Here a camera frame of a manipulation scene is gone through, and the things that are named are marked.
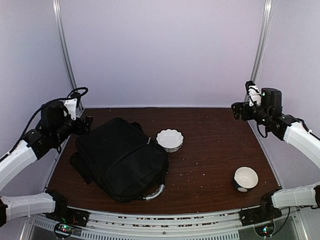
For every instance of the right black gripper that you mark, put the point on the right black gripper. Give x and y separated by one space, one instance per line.
237 111

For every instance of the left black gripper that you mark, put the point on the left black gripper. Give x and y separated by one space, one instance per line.
79 130

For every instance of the black student backpack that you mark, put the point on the black student backpack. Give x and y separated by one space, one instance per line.
122 160

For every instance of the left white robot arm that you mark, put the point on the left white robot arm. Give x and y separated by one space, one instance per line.
31 147

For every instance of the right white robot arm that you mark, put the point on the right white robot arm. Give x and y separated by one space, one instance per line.
292 131

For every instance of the white and dark blue bowl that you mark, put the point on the white and dark blue bowl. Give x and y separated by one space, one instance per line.
245 179

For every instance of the white fluted ceramic bowl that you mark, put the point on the white fluted ceramic bowl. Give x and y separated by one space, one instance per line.
170 140

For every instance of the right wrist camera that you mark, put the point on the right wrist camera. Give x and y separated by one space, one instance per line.
253 93

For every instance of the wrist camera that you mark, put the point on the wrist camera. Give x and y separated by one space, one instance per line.
72 104
253 93

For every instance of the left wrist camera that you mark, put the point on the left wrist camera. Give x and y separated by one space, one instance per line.
72 104

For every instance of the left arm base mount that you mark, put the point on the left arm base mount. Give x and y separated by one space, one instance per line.
69 225

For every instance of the right aluminium corner post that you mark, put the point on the right aluminium corner post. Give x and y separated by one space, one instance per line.
262 41

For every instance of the aluminium corner post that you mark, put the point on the aluminium corner post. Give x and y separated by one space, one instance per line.
262 41
63 43

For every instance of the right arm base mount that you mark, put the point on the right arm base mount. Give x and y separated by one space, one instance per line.
263 221

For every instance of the left aluminium corner post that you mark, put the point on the left aluminium corner post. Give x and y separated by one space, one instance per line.
63 43

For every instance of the aluminium front rail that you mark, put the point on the aluminium front rail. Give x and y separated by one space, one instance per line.
221 225

